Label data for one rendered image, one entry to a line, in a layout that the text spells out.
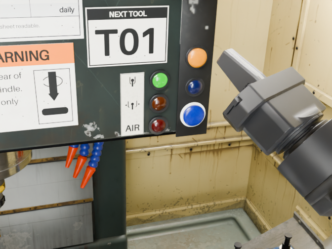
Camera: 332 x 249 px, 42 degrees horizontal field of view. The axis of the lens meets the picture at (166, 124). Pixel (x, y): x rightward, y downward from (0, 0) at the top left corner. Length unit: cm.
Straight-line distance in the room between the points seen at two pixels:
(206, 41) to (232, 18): 118
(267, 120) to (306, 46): 115
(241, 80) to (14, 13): 26
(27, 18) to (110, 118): 16
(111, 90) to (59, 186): 84
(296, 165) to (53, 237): 112
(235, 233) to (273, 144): 162
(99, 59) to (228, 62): 15
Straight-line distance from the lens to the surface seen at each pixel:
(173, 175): 193
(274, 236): 174
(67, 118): 55
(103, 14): 51
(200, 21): 55
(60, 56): 52
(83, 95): 54
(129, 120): 56
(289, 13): 169
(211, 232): 206
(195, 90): 57
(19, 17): 51
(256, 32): 180
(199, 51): 55
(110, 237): 156
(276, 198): 190
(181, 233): 204
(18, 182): 134
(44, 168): 132
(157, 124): 57
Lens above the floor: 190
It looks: 26 degrees down
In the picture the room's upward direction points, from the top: 2 degrees clockwise
